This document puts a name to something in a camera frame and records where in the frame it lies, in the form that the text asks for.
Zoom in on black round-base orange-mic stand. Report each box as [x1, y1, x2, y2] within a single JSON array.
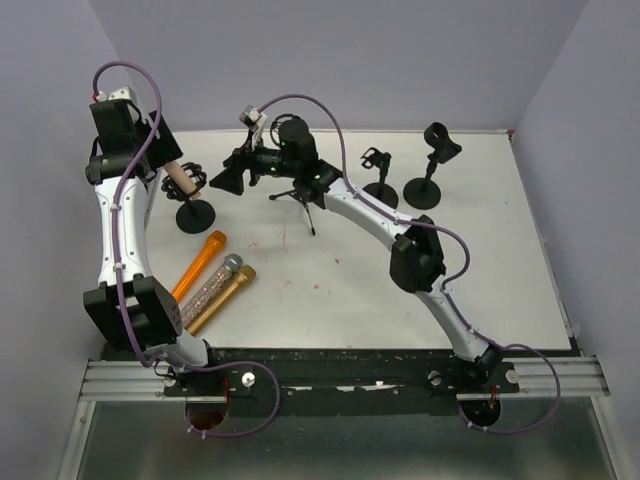
[[403, 122, 462, 210]]

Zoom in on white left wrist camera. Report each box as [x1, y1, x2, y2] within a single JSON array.
[[108, 86, 137, 104]]

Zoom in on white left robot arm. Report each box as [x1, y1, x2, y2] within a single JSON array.
[[83, 89, 222, 395]]

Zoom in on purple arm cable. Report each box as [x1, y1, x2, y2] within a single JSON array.
[[257, 93, 562, 435], [92, 60, 281, 441]]

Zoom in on glitter silver-head microphone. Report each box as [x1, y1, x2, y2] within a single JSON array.
[[180, 254, 244, 327]]

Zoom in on black round-base clip stand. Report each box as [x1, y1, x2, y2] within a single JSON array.
[[361, 147, 399, 209]]

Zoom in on pink beige microphone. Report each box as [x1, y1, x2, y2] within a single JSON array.
[[164, 161, 200, 199]]

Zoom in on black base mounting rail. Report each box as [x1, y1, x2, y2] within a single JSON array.
[[164, 347, 519, 417]]

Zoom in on black tripod microphone stand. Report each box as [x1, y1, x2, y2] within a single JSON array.
[[268, 113, 316, 236]]

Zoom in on orange microphone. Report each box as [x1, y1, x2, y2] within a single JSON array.
[[172, 230, 227, 303]]

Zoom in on black round-base shock-mount stand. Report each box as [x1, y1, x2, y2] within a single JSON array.
[[161, 162, 216, 234]]

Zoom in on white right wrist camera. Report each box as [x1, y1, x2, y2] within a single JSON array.
[[239, 105, 268, 150]]

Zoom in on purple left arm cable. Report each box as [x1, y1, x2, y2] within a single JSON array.
[[92, 60, 281, 441]]

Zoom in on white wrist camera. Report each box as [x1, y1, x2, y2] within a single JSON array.
[[108, 86, 137, 104], [239, 105, 268, 150]]

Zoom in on gold microphone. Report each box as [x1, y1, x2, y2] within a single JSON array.
[[187, 265, 257, 336]]

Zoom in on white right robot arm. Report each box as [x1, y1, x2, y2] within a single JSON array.
[[209, 110, 502, 392]]

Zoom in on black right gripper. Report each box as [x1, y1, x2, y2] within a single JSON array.
[[209, 131, 299, 197]]

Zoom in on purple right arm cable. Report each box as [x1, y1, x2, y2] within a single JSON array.
[[257, 93, 562, 435]]

